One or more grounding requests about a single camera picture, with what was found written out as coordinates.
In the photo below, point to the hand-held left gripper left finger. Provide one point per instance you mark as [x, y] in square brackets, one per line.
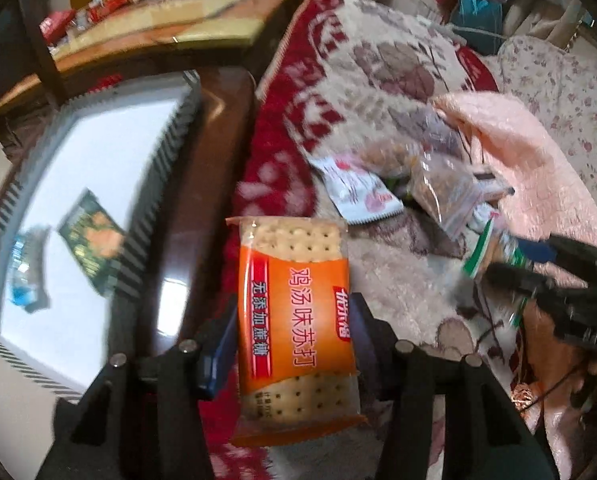
[219, 355]

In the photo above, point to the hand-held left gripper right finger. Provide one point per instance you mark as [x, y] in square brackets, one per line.
[362, 325]

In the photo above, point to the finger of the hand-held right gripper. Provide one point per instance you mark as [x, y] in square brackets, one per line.
[513, 279]
[538, 251]

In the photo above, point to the green white snack packet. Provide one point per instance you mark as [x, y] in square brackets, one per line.
[483, 250]

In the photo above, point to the orange cracker packet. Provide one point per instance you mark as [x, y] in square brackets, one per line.
[298, 320]

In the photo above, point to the clear brown snack bag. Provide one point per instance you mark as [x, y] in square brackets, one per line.
[443, 190]

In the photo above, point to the white red snack packet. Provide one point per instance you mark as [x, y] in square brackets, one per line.
[358, 190]

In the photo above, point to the striped white box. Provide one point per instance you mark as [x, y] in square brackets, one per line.
[103, 160]

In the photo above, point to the pink quilt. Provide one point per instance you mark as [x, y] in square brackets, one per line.
[518, 150]

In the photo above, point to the floral cover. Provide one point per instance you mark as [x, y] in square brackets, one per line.
[568, 85]

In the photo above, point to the dark wooden chair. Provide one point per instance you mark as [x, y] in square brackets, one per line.
[213, 160]

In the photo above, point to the blue snack packet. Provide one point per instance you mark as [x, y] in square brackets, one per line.
[28, 270]

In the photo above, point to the teal bag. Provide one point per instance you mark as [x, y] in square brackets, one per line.
[478, 10]

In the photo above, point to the red beige floral blanket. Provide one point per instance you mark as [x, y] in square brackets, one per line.
[378, 60]

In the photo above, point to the yellow top wooden table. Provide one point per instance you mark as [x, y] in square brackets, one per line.
[178, 25]

